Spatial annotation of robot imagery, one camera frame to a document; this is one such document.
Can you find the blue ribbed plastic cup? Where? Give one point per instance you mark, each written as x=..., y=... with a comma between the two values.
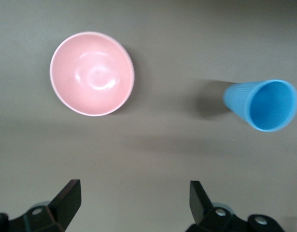
x=271, y=106

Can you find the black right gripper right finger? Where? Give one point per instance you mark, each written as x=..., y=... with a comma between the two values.
x=201, y=207

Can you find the brown table cover cloth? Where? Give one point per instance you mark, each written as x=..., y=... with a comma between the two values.
x=162, y=157

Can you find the pink bowl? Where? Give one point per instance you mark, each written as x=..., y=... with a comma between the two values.
x=92, y=75

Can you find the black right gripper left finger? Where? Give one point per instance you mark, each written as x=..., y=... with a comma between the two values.
x=63, y=207

